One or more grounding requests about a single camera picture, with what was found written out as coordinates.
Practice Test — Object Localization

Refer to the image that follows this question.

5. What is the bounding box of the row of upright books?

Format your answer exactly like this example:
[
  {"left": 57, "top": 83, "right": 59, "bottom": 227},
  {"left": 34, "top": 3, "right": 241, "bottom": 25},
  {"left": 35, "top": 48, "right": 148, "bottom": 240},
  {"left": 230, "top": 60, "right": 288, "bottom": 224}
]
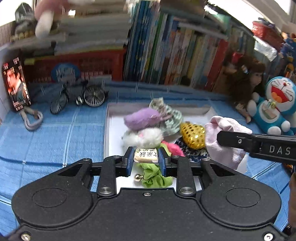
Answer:
[{"left": 122, "top": 0, "right": 255, "bottom": 92}]

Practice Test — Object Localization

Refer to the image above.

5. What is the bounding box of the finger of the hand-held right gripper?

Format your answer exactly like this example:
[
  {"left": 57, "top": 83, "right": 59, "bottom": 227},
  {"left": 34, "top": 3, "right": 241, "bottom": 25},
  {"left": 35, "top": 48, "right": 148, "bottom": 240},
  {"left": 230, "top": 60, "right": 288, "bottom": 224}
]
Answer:
[{"left": 217, "top": 130, "right": 262, "bottom": 153}]

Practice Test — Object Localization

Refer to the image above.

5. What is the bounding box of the green scrunchie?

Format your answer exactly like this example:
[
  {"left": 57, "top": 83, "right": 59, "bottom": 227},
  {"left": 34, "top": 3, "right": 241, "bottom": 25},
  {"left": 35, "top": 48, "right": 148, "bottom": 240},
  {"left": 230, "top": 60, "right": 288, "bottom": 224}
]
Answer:
[{"left": 139, "top": 162, "right": 173, "bottom": 188}]

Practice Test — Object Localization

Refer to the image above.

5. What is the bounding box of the small red basket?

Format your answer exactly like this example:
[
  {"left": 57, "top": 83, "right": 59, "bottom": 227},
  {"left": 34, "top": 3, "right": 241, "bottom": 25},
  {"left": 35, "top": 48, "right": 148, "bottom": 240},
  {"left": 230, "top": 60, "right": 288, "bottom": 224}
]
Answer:
[{"left": 252, "top": 20, "right": 285, "bottom": 49}]

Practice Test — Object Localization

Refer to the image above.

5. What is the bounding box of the navy floral pouch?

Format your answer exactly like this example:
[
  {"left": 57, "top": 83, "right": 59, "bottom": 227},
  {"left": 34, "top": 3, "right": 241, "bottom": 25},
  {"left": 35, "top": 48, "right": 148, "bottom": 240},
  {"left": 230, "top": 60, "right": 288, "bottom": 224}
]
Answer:
[{"left": 174, "top": 138, "right": 211, "bottom": 163}]

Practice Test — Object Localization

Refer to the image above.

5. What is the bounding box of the grey figurine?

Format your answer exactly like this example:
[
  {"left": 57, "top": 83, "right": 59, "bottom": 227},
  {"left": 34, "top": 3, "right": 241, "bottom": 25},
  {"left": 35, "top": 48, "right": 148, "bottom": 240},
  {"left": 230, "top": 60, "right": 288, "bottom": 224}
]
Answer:
[{"left": 14, "top": 3, "right": 37, "bottom": 36}]

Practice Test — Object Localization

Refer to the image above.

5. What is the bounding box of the pink and white plush toy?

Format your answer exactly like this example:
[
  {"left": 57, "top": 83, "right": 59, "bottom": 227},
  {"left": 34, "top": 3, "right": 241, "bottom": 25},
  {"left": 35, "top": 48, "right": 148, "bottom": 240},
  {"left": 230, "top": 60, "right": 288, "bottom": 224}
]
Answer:
[{"left": 35, "top": 0, "right": 93, "bottom": 39}]

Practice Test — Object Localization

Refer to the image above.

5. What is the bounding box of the miniature bicycle model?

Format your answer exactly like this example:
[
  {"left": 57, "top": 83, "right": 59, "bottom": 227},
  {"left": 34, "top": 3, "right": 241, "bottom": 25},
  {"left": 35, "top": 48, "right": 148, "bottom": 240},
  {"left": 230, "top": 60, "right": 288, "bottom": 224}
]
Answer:
[{"left": 50, "top": 80, "right": 110, "bottom": 115}]

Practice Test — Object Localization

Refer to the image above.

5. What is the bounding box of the beige tile keychain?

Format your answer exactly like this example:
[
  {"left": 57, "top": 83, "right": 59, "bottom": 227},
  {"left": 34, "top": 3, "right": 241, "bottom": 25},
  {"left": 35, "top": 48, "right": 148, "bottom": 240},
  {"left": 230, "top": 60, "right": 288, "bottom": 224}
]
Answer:
[{"left": 134, "top": 148, "right": 160, "bottom": 182}]

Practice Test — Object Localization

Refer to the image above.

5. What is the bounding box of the white box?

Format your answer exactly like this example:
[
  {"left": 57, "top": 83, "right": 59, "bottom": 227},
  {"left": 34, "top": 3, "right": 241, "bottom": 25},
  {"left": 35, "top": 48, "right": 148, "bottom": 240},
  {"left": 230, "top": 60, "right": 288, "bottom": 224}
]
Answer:
[{"left": 104, "top": 102, "right": 216, "bottom": 193}]

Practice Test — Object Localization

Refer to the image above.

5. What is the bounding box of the red plastic crate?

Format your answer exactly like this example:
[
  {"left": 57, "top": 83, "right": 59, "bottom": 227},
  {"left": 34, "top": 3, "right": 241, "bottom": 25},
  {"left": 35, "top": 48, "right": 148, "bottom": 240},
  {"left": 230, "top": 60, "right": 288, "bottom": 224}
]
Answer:
[{"left": 23, "top": 49, "right": 127, "bottom": 83}]

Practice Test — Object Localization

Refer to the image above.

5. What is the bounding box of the pink fabric ball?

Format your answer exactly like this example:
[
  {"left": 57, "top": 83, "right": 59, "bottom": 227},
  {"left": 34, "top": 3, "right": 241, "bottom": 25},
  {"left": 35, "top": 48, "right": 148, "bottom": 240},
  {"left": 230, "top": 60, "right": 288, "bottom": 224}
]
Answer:
[{"left": 162, "top": 140, "right": 185, "bottom": 157}]

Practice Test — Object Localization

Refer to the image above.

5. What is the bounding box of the stack of flat books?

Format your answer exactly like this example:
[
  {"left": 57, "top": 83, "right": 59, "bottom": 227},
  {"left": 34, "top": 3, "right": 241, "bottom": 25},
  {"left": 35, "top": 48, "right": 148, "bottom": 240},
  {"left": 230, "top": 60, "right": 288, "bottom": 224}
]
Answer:
[{"left": 9, "top": 0, "right": 133, "bottom": 56}]

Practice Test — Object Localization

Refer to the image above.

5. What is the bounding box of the grey carabiner clip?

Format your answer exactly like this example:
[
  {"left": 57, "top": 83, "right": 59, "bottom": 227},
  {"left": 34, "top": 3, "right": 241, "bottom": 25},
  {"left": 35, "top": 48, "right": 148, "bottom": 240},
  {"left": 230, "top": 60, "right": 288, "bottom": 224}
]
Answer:
[{"left": 20, "top": 107, "right": 44, "bottom": 131}]

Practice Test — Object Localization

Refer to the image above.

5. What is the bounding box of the clear plastic bag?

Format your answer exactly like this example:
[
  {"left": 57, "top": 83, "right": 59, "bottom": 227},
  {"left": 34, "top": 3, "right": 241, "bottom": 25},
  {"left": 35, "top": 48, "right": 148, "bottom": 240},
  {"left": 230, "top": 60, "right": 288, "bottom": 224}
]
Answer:
[{"left": 254, "top": 40, "right": 278, "bottom": 62}]

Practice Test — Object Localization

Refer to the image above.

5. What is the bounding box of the blue cat plush with bell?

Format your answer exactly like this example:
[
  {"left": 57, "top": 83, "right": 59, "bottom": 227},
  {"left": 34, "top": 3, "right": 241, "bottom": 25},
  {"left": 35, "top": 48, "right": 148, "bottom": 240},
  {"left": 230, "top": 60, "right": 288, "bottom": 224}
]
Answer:
[{"left": 246, "top": 76, "right": 296, "bottom": 136}]

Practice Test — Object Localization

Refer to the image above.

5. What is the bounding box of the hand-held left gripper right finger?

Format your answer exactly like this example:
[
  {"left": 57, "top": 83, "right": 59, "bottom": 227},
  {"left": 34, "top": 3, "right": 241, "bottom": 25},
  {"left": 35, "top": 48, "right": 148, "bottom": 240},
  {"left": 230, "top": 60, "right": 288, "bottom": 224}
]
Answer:
[{"left": 158, "top": 147, "right": 234, "bottom": 197}]

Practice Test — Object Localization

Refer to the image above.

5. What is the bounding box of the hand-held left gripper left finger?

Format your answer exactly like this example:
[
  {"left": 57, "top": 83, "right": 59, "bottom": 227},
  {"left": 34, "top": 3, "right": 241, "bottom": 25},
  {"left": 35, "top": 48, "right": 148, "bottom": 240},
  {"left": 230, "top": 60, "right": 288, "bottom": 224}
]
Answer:
[{"left": 58, "top": 146, "right": 136, "bottom": 197}]

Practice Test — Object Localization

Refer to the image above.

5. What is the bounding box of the purple plush toy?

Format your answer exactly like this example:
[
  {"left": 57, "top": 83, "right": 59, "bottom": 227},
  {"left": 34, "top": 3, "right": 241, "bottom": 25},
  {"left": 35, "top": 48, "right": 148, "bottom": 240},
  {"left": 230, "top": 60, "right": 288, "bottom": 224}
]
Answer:
[{"left": 124, "top": 108, "right": 173, "bottom": 130}]

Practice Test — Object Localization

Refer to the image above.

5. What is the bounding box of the gold sequin ball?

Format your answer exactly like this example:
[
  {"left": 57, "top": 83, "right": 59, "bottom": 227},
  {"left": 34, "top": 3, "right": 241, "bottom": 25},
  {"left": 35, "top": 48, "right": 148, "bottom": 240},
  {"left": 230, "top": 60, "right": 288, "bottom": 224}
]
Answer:
[{"left": 180, "top": 122, "right": 206, "bottom": 150}]

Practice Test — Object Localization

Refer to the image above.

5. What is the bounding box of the pink towel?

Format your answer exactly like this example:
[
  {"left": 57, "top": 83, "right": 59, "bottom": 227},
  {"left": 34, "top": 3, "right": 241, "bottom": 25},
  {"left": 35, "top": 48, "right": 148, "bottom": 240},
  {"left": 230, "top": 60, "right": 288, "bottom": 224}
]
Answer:
[{"left": 205, "top": 115, "right": 253, "bottom": 174}]

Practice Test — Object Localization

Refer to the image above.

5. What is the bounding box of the white fluffy plush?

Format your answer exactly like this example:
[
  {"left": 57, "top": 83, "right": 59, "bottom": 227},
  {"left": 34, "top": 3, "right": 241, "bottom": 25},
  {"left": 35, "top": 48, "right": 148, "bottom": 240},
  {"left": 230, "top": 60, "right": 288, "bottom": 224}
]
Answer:
[{"left": 121, "top": 127, "right": 164, "bottom": 148}]

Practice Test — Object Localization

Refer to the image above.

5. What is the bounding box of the blue printed box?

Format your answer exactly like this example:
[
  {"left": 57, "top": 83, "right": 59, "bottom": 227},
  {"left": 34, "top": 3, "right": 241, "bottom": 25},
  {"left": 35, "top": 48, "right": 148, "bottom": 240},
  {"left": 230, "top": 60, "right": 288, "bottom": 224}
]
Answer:
[{"left": 279, "top": 32, "right": 296, "bottom": 77}]

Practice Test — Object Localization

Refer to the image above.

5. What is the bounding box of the green lace cloth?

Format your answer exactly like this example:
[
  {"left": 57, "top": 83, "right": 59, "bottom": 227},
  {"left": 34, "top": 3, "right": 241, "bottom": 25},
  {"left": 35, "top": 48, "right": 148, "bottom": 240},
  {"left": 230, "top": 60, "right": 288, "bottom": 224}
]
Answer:
[{"left": 149, "top": 97, "right": 184, "bottom": 135}]

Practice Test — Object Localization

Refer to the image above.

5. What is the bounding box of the brown-haired doll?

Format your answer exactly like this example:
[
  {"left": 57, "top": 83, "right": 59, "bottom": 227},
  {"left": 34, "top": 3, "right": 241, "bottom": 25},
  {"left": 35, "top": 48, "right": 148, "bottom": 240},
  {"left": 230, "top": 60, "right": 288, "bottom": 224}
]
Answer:
[{"left": 225, "top": 56, "right": 267, "bottom": 124}]

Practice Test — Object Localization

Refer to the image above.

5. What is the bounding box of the blue patterned tablecloth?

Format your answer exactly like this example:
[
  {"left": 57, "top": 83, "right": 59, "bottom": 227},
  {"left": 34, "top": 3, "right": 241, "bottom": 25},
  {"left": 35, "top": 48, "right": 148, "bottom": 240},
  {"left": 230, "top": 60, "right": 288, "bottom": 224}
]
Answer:
[{"left": 0, "top": 80, "right": 296, "bottom": 232}]

